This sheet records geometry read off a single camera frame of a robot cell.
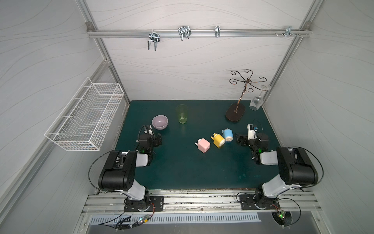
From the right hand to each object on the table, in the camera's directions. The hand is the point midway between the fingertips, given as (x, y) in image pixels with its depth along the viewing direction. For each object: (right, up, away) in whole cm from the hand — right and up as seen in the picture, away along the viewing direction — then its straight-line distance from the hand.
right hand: (243, 132), depth 95 cm
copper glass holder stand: (0, +15, +16) cm, 22 cm away
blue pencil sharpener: (-11, -1, -2) cm, 11 cm away
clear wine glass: (+7, +20, -5) cm, 22 cm away
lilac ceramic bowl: (-58, +7, +8) cm, 59 cm away
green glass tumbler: (-42, +14, +10) cm, 45 cm away
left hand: (-61, -1, -1) cm, 61 cm away
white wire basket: (-87, +10, -25) cm, 91 cm away
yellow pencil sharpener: (-18, -5, -4) cm, 19 cm away
